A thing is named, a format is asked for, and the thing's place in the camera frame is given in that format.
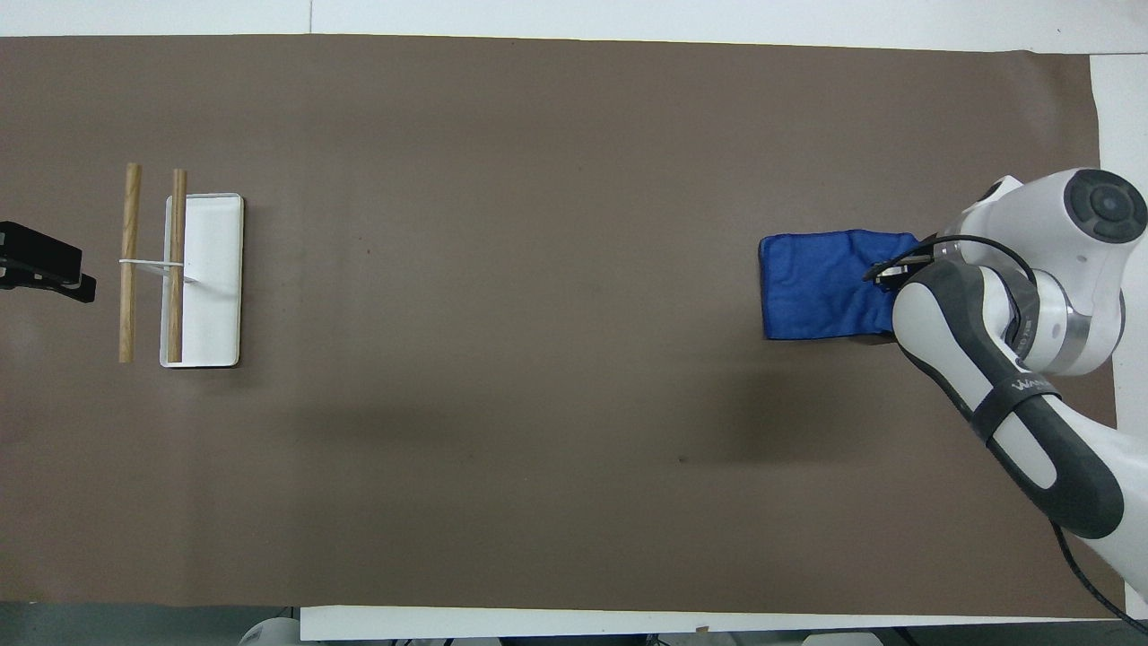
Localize white towel rack wooden rods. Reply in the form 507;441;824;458
118;162;245;369

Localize blue towel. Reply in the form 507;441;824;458
759;230;923;342

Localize black cable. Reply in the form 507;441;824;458
863;232;1041;299
1049;520;1148;634

